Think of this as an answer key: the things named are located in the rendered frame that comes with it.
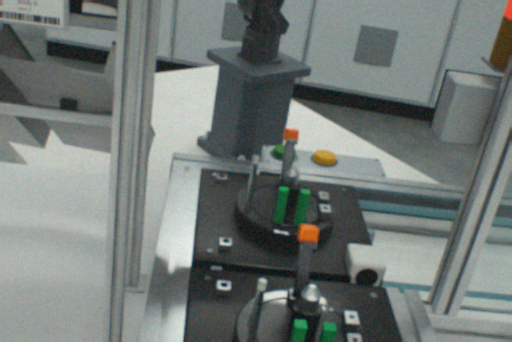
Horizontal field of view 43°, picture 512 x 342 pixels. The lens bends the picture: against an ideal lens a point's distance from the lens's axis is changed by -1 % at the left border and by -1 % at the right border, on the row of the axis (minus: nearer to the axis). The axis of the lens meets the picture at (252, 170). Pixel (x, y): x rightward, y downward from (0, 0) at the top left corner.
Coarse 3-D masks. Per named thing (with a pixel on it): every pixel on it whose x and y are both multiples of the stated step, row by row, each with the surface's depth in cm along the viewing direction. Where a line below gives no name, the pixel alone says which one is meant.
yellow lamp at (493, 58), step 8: (504, 16) 66; (504, 24) 66; (504, 32) 66; (496, 40) 67; (504, 40) 66; (496, 48) 67; (504, 48) 66; (496, 56) 67; (504, 56) 66; (496, 64) 67; (504, 64) 66
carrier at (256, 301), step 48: (192, 288) 74; (240, 288) 75; (288, 288) 77; (336, 288) 78; (384, 288) 79; (192, 336) 67; (240, 336) 65; (288, 336) 66; (336, 336) 67; (384, 336) 72
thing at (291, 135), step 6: (288, 132) 92; (294, 132) 92; (288, 138) 92; (294, 138) 92; (288, 144) 93; (294, 144) 91; (288, 150) 93; (288, 156) 93; (282, 162) 94; (288, 162) 93; (282, 168) 93; (288, 168) 93; (282, 174) 93
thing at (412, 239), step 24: (384, 216) 101; (408, 216) 102; (432, 216) 102; (384, 240) 99; (408, 240) 100; (432, 240) 101; (408, 264) 95; (432, 264) 95; (408, 288) 84; (432, 312) 78; (480, 312) 80; (456, 336) 80; (480, 336) 80; (504, 336) 81
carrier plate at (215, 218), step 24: (216, 192) 94; (336, 192) 99; (216, 216) 88; (336, 216) 93; (360, 216) 94; (216, 240) 83; (240, 240) 84; (336, 240) 87; (360, 240) 88; (192, 264) 80; (216, 264) 79; (240, 264) 80; (264, 264) 80; (288, 264) 81; (312, 264) 82; (336, 264) 82
